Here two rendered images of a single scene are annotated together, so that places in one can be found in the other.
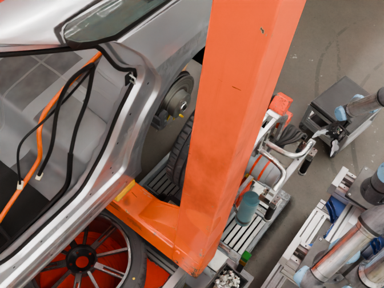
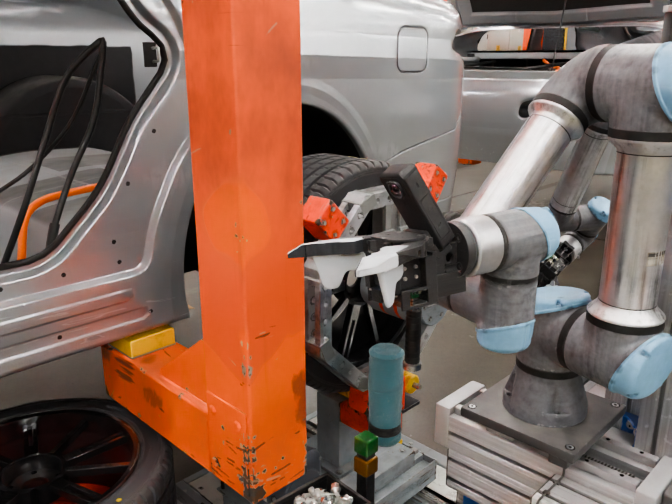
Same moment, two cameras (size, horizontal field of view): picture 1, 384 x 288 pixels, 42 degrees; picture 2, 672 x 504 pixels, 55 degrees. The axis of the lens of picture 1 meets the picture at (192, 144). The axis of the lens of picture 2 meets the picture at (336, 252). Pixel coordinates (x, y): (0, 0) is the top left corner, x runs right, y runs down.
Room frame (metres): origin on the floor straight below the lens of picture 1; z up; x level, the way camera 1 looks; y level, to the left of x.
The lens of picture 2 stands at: (-0.28, -0.60, 1.45)
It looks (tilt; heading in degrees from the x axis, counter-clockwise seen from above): 17 degrees down; 15
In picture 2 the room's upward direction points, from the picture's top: straight up
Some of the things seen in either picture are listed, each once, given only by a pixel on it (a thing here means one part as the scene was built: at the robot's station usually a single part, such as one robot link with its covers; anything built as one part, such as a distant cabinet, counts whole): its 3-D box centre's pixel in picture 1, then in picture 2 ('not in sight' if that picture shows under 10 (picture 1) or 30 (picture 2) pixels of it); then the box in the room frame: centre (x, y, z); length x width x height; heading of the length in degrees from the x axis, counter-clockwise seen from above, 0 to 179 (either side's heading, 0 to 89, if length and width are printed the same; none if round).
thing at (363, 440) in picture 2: (246, 256); (366, 443); (0.92, -0.35, 0.64); 0.04 x 0.04 x 0.04; 60
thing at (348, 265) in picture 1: (342, 255); (555, 325); (0.86, -0.71, 0.98); 0.13 x 0.12 x 0.14; 47
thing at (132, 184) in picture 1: (116, 183); (141, 336); (1.17, 0.34, 0.71); 0.14 x 0.14 x 0.05; 60
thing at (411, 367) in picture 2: (270, 211); (413, 337); (1.09, -0.42, 0.83); 0.04 x 0.04 x 0.16
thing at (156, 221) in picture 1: (142, 204); (175, 359); (1.08, 0.19, 0.69); 0.52 x 0.17 x 0.35; 60
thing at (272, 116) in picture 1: (250, 158); (384, 285); (1.35, -0.30, 0.85); 0.54 x 0.07 x 0.54; 150
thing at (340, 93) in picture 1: (339, 116); not in sight; (2.27, -1.01, 0.17); 0.43 x 0.36 x 0.34; 140
